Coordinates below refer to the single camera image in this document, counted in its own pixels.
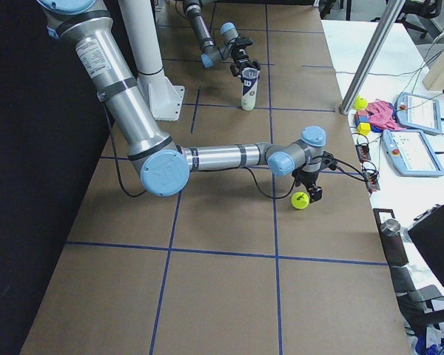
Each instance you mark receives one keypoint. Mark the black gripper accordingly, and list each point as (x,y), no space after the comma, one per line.
(309,180)
(240,58)

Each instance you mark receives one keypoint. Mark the clear tennis ball can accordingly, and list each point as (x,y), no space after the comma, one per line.
(249,88)

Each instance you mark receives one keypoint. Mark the tennis ball Wilson print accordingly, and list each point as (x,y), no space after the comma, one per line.
(300,200)

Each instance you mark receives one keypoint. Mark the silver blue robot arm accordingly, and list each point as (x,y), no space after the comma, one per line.
(211,53)
(138,102)

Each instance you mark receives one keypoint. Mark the lower black power strip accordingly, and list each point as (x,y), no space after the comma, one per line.
(371,176)

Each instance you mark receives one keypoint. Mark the black power strip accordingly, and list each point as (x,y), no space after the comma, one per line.
(371,176)
(363,152)

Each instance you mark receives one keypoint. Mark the upper black power strip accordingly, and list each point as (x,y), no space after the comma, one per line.
(363,152)

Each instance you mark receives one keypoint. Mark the yellow cube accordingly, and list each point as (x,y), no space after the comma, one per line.
(363,128)

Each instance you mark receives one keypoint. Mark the steel bottle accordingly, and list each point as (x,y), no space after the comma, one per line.
(392,243)

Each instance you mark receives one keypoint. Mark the blue cube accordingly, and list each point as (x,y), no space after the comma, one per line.
(375,129)

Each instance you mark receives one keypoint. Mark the lower teach pendant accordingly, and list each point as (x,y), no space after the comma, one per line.
(410,154)

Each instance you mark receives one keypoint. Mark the teach pendant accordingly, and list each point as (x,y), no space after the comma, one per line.
(410,154)
(415,111)

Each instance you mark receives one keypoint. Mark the pink cloth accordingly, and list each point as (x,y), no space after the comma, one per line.
(381,115)

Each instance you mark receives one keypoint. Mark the upper teach pendant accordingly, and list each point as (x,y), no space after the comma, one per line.
(415,111)

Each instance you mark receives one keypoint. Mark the black monitor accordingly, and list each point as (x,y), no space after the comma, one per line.
(427,234)

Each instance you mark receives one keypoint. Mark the black office chair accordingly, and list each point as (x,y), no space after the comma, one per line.
(423,9)

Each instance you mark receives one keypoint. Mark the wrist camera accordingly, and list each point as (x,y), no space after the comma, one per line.
(241,43)

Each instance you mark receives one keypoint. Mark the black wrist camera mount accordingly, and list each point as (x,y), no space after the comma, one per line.
(326,161)

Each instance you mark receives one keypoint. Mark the tennis ball beside post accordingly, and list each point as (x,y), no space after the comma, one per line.
(360,103)

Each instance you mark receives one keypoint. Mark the white pedestal column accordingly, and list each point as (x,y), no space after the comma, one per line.
(163,98)

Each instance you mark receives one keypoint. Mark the aluminium frame post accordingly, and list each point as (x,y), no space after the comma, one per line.
(379,36)

